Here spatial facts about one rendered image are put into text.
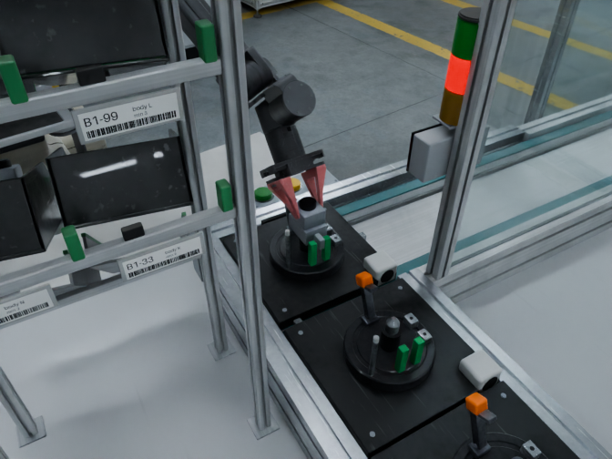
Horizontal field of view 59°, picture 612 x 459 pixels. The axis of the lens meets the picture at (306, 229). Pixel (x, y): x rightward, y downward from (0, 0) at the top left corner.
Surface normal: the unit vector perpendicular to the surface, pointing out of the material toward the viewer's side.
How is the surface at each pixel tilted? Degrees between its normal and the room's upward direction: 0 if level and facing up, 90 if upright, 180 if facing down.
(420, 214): 0
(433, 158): 90
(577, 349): 0
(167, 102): 90
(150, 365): 0
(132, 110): 90
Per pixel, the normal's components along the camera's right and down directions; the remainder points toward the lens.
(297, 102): 0.44, -0.08
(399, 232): 0.00, -0.76
